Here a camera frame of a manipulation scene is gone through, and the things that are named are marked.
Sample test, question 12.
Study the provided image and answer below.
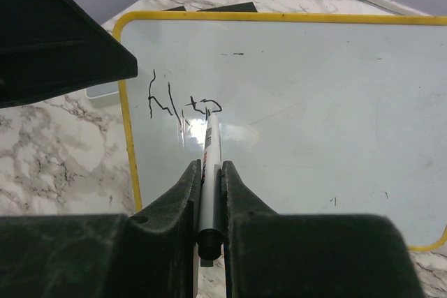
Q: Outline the black marker pen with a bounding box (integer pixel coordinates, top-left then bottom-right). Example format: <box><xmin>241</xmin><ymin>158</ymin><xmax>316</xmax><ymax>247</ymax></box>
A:
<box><xmin>197</xmin><ymin>114</ymin><xmax>224</xmax><ymax>267</ymax></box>

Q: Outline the yellow framed whiteboard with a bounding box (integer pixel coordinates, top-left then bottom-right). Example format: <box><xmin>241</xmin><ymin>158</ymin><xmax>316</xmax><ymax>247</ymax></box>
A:
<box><xmin>112</xmin><ymin>11</ymin><xmax>446</xmax><ymax>251</ymax></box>

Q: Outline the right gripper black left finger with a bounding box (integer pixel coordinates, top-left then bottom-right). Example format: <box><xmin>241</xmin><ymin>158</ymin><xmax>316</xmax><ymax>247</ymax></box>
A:
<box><xmin>1</xmin><ymin>161</ymin><xmax>201</xmax><ymax>297</ymax></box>

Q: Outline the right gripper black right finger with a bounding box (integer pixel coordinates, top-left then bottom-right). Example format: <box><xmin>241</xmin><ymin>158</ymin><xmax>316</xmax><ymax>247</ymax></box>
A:
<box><xmin>221</xmin><ymin>161</ymin><xmax>424</xmax><ymax>298</ymax></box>

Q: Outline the black rectangular pad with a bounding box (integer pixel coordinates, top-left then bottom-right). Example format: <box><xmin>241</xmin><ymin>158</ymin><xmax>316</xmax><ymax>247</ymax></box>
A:
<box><xmin>165</xmin><ymin>6</ymin><xmax>186</xmax><ymax>12</ymax></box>
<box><xmin>200</xmin><ymin>2</ymin><xmax>258</xmax><ymax>13</ymax></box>

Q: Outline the black rectangular pad lower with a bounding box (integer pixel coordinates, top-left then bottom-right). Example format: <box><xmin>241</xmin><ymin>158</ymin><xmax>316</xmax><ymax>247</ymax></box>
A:
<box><xmin>165</xmin><ymin>6</ymin><xmax>186</xmax><ymax>12</ymax></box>

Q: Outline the grey white eraser block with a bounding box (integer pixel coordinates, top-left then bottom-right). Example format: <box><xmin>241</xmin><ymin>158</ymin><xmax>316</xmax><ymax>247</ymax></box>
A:
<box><xmin>85</xmin><ymin>82</ymin><xmax>119</xmax><ymax>99</ymax></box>

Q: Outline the black rectangular pad upper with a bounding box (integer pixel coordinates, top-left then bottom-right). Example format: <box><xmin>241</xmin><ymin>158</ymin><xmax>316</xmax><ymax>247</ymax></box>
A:
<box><xmin>200</xmin><ymin>2</ymin><xmax>258</xmax><ymax>13</ymax></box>

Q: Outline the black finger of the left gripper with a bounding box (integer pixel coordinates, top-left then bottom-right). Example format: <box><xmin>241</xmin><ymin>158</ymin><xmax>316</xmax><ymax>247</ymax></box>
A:
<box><xmin>1</xmin><ymin>0</ymin><xmax>138</xmax><ymax>108</ymax></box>

